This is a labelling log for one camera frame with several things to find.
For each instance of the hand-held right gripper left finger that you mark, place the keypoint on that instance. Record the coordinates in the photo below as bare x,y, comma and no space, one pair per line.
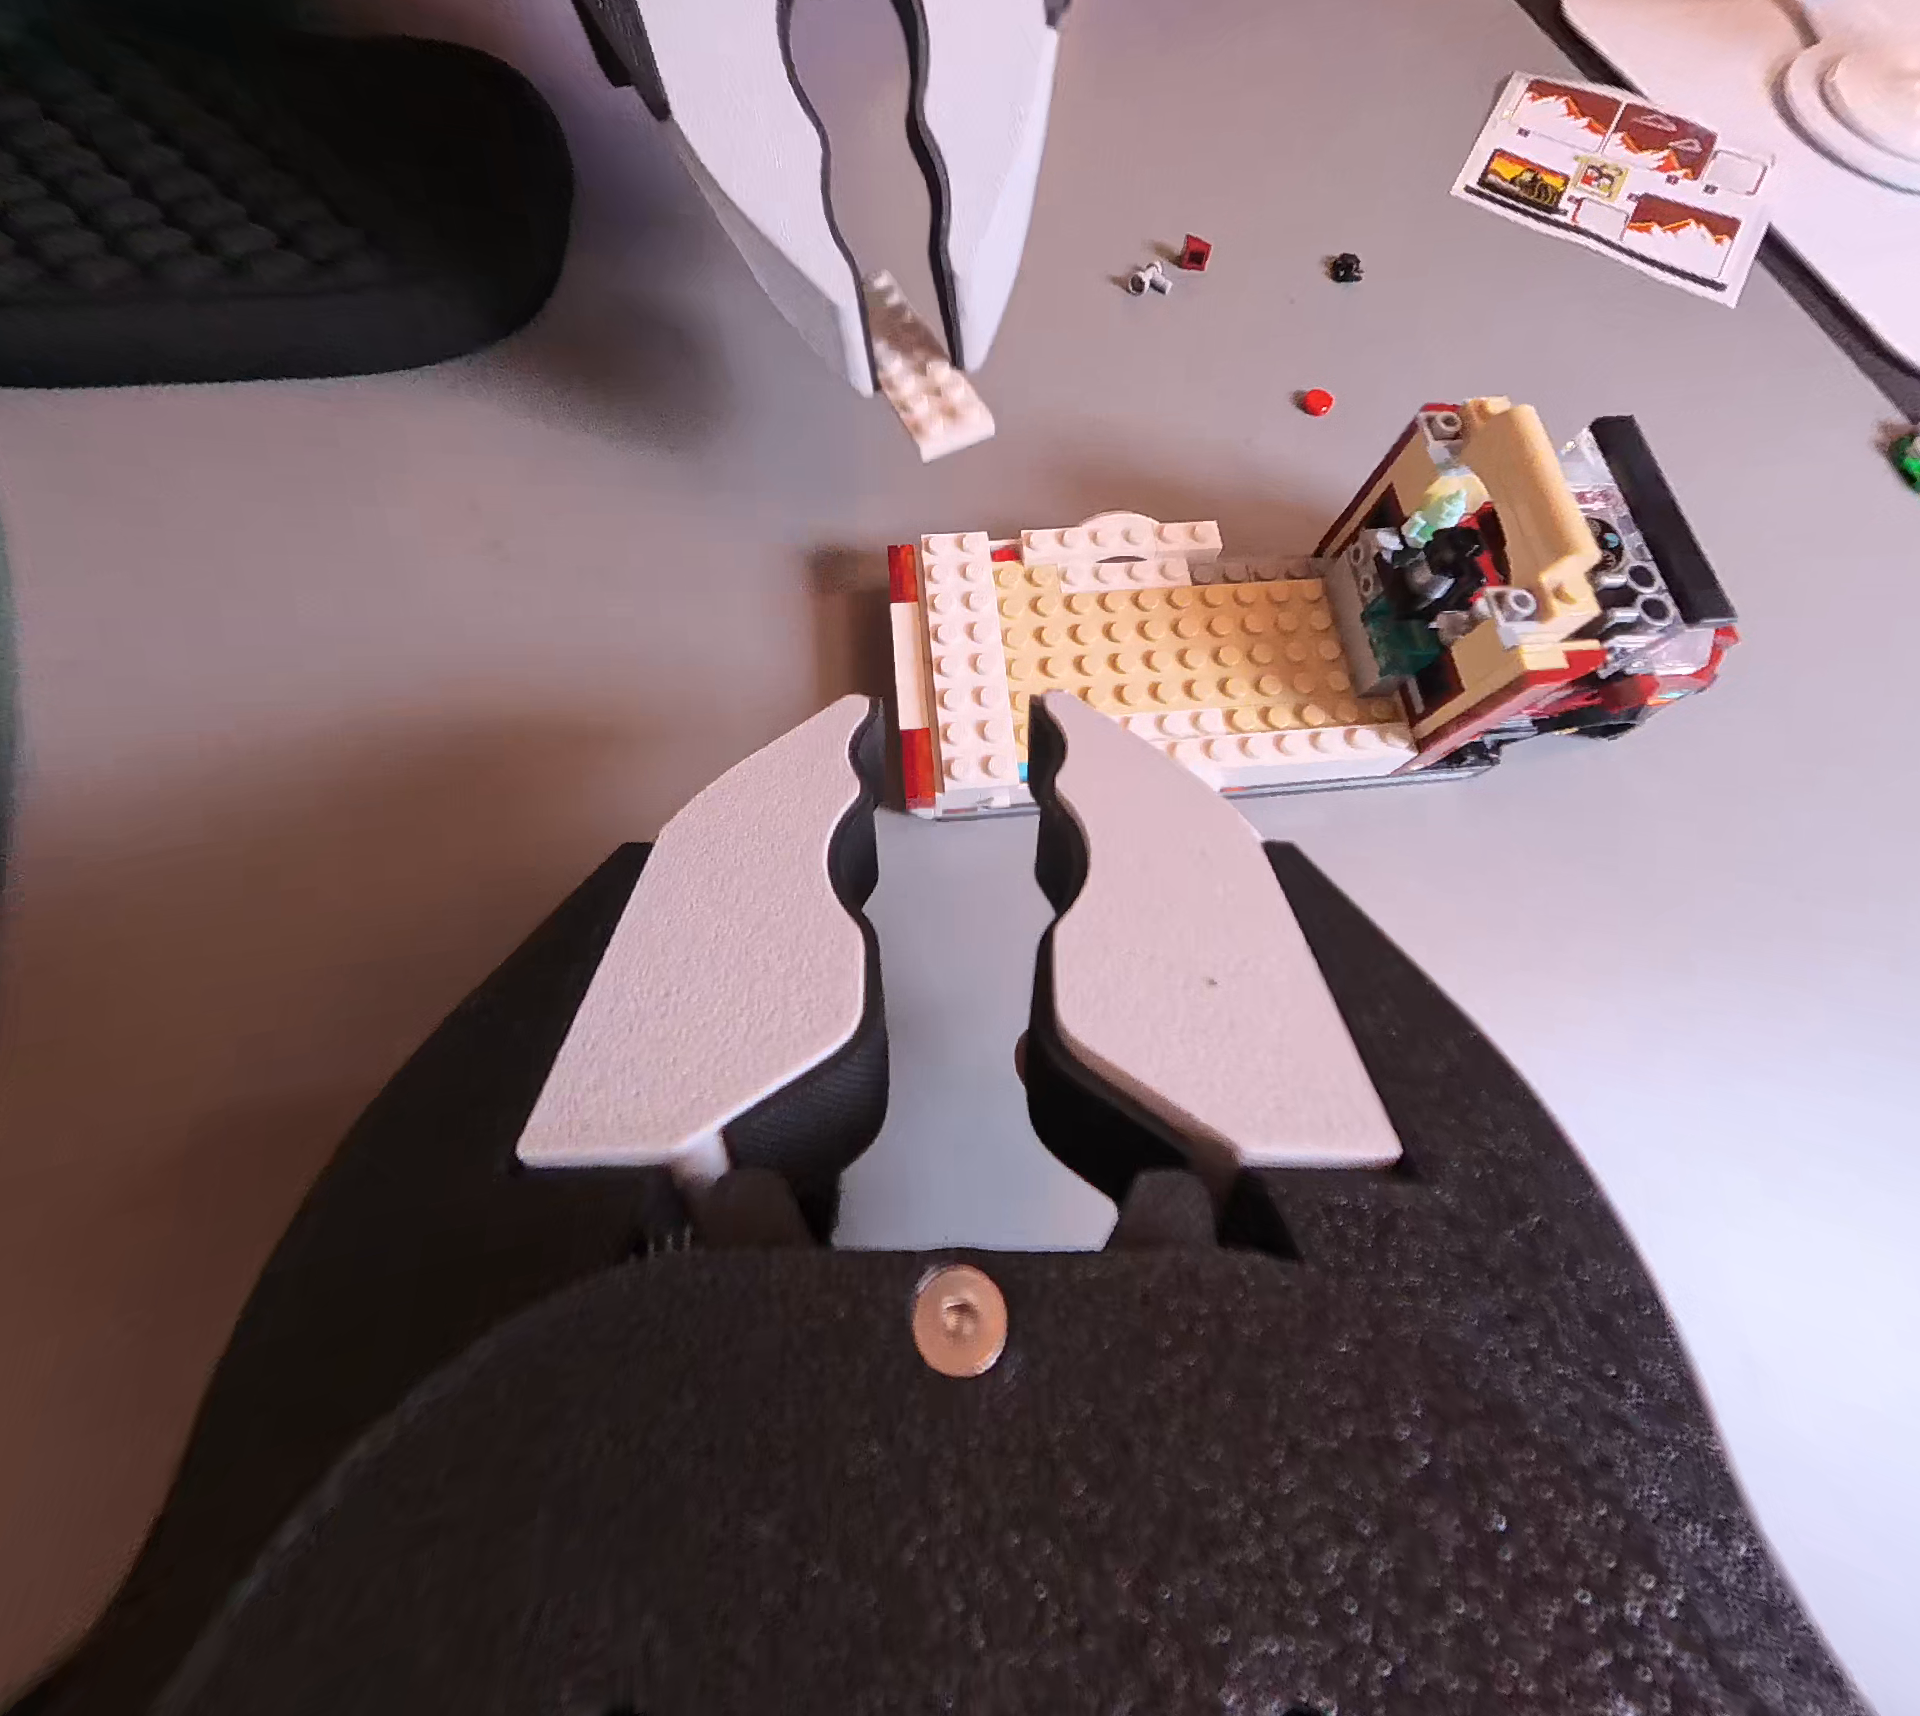
704,997

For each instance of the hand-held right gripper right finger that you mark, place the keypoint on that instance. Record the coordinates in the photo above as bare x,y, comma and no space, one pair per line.
1201,997

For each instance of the toy brick truck model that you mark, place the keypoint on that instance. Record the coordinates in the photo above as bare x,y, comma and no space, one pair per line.
1201,667

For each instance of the white long brick plate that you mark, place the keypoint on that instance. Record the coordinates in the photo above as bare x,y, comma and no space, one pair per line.
922,381
969,667

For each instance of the small grey brick piece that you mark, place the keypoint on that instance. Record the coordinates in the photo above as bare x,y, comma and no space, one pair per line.
1148,278

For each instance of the dark red slope piece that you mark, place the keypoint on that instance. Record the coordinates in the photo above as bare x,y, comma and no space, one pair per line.
1196,250

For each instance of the black wrist rest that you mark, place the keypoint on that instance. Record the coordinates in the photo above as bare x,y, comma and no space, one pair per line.
225,217

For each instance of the sticker sheet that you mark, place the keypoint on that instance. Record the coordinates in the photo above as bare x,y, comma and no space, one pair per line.
1620,186

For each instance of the white book stand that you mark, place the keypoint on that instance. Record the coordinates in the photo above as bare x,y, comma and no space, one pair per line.
1695,36

